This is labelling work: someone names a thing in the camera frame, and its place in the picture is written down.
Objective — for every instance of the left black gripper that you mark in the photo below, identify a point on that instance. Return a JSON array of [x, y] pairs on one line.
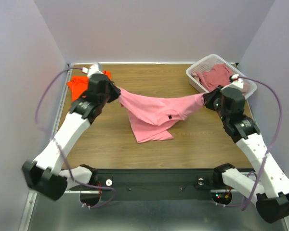
[[116, 91]]

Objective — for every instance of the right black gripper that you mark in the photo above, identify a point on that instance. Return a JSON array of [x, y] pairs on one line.
[[209, 99]]

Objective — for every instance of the bright pink t shirt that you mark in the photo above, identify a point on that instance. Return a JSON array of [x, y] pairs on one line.
[[151, 117]]

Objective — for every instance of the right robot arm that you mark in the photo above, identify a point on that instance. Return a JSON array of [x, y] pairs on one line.
[[238, 128]]

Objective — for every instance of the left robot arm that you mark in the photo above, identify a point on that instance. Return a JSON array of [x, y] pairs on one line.
[[44, 174]]

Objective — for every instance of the folded orange t shirt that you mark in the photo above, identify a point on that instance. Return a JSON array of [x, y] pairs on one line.
[[77, 85]]

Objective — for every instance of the dusty rose t shirt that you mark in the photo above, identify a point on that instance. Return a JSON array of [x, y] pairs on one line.
[[218, 76]]

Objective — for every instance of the white plastic basket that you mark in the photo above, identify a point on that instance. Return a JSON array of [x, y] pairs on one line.
[[206, 64]]

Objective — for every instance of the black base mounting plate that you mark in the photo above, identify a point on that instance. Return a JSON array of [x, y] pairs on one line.
[[162, 184]]

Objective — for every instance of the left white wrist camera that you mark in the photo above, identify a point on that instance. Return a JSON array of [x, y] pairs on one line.
[[95, 68]]

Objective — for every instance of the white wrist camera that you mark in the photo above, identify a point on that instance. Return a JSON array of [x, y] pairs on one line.
[[236, 82], [95, 68]]

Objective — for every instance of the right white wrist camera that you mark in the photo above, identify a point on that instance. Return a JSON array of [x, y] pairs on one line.
[[236, 82]]

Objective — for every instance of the aluminium frame rail left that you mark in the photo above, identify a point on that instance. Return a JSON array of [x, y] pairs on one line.
[[49, 131]]

